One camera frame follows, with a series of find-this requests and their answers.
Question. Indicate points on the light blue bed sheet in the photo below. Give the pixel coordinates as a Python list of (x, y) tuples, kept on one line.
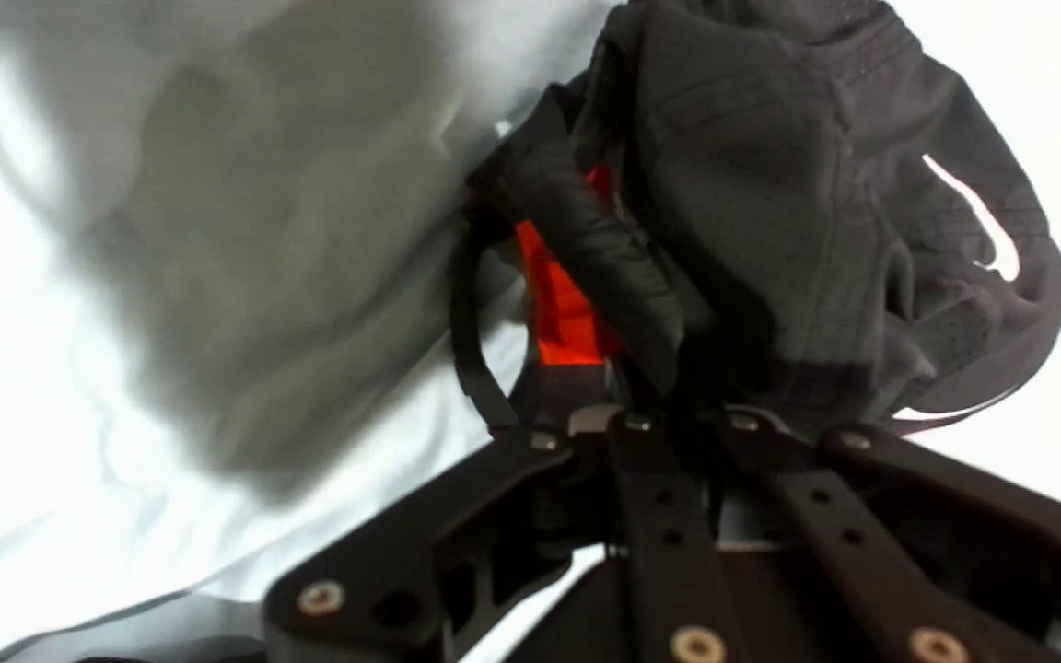
[(186, 244)]

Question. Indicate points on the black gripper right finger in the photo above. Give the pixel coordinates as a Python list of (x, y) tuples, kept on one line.
[(899, 555)]

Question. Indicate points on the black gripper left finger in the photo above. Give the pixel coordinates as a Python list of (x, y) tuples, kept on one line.
[(629, 540)]

